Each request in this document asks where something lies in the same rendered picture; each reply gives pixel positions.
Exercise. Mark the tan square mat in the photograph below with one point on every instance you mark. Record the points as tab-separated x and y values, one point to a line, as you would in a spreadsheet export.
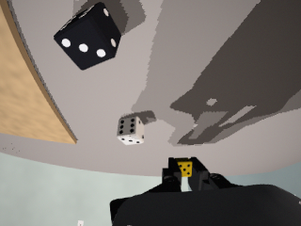
26	110

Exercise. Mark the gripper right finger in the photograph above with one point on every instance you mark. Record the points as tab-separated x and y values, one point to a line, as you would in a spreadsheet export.
199	179

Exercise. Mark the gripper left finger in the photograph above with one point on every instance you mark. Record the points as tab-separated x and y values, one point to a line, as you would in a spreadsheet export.
170	183

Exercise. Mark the yellow die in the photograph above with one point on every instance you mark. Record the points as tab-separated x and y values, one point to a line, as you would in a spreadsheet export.
185	165

